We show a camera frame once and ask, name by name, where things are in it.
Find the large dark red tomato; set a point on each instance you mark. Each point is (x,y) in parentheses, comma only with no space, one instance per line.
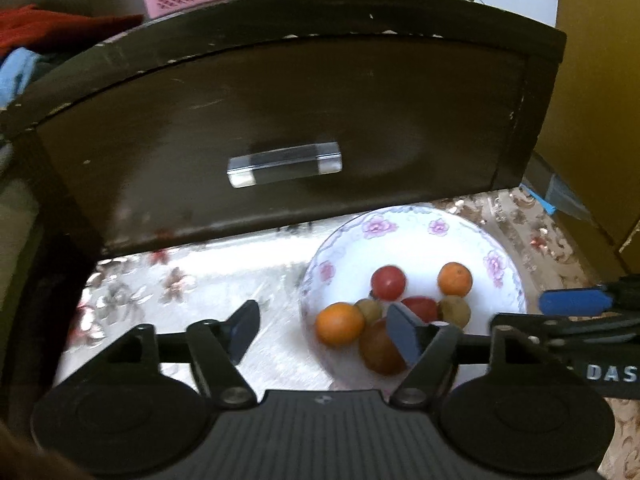
(380,350)

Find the large orange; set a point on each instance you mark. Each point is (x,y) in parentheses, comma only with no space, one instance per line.
(340,324)

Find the light blue cloth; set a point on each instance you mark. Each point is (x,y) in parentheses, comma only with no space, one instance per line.
(17,75)

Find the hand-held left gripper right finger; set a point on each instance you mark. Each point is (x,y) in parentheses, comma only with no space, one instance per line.
(405,336)

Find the small orange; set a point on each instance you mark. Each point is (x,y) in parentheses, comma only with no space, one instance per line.
(455,279)

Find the small red tomato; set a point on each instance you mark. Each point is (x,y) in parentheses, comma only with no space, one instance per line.
(388,282)
(422,309)

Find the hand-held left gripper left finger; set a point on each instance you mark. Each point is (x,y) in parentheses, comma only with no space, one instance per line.
(245,329)

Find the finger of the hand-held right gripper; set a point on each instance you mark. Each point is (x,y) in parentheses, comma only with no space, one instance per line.
(575,300)
(590,329)

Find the dark wooden drawer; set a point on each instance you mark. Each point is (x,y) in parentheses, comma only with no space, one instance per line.
(300,20)
(300,100)

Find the white floral rim plate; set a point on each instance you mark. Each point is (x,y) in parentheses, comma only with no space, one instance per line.
(415,245)

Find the large brown kiwi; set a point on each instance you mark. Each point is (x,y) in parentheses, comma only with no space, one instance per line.
(456,311)

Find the small brown kiwi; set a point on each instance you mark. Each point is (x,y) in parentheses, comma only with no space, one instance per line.
(369,309)

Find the beige floral tablecloth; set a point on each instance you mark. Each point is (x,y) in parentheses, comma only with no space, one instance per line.
(540,242)

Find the blue tape piece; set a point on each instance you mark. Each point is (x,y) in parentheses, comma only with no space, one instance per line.
(565,197)

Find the red cloth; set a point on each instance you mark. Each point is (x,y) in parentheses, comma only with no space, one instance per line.
(45,27)

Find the brown cardboard box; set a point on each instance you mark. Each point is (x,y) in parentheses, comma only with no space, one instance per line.
(600,85)

